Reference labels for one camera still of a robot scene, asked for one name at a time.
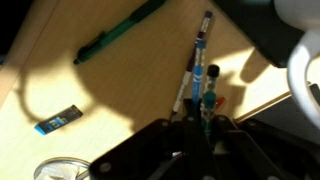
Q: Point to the blue pen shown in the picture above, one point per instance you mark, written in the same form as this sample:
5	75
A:
198	80

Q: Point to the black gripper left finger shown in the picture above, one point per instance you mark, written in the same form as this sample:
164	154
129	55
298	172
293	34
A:
166	150

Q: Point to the black mat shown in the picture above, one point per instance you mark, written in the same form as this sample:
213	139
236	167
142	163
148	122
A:
260	33

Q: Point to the blue black lead case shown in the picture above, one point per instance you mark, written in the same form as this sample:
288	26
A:
58	120

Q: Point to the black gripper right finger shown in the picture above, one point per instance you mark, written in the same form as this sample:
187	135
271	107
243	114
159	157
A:
260	153

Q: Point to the purple and white pen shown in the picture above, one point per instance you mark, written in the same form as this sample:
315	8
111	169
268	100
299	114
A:
186	80

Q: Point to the teal pen with black cap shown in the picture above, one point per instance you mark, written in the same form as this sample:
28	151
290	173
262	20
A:
210	100

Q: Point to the red pen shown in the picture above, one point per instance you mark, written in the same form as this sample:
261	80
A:
220	102

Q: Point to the green pen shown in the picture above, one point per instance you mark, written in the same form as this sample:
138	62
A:
110	35

